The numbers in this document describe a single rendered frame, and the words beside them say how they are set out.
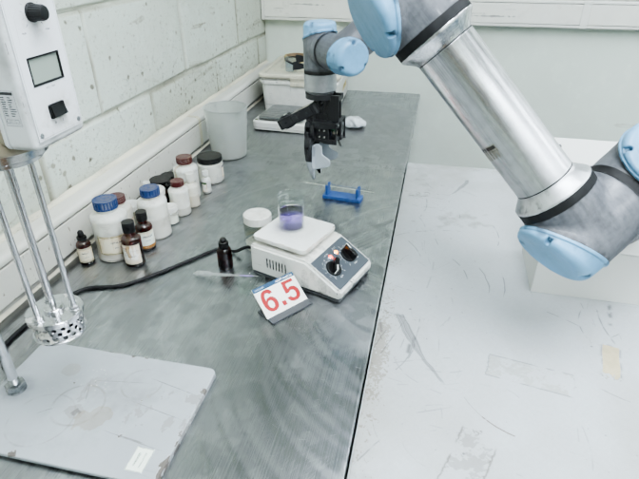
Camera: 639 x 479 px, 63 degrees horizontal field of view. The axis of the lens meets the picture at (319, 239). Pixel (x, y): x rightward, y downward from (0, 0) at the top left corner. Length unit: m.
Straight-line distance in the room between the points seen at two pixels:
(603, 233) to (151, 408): 0.66
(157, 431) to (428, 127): 1.89
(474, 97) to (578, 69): 1.65
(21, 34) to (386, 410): 0.62
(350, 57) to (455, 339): 0.58
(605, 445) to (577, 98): 1.77
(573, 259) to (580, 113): 1.68
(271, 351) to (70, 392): 0.30
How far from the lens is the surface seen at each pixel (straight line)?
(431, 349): 0.87
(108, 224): 1.10
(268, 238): 0.98
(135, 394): 0.82
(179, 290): 1.02
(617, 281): 1.07
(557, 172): 0.77
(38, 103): 0.56
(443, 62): 0.73
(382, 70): 2.33
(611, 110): 2.45
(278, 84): 2.00
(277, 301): 0.93
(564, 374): 0.89
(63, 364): 0.91
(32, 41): 0.56
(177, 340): 0.90
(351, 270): 0.98
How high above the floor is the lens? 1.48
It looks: 30 degrees down
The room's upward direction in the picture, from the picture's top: straight up
